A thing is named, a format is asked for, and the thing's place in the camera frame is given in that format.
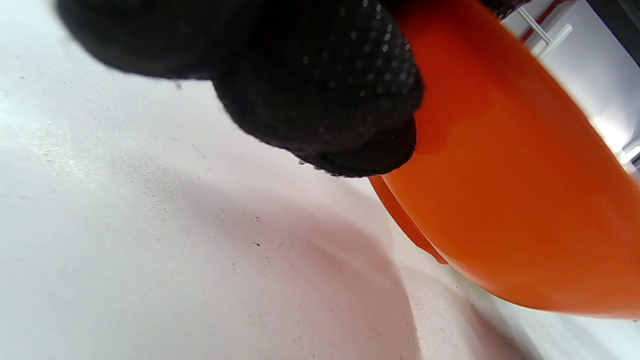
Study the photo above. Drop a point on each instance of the person's left hand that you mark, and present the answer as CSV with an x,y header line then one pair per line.
x,y
300,65

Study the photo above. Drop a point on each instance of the orange plastic bowl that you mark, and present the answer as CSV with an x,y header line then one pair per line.
x,y
500,175

